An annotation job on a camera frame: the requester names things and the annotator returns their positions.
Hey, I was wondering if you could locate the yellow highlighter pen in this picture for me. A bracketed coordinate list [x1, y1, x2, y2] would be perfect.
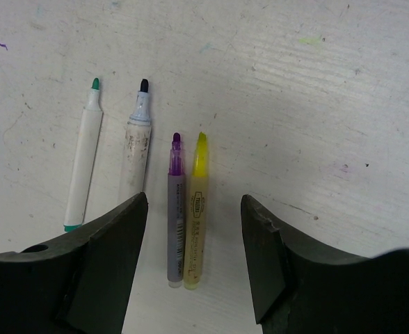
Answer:
[183, 132, 209, 290]

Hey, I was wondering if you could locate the blue cap white marker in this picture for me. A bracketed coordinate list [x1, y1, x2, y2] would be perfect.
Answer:
[118, 79, 152, 204]

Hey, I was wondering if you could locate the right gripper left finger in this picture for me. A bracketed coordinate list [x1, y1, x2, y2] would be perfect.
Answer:
[20, 193, 148, 333]

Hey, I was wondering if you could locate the pink slim pen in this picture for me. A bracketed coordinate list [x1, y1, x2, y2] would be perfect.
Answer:
[167, 132, 185, 288]

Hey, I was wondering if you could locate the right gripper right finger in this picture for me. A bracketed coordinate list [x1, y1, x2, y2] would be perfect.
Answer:
[240, 193, 372, 334]

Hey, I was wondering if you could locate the green acrylic marker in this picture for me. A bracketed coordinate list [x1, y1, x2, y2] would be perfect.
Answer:
[63, 78, 103, 232]

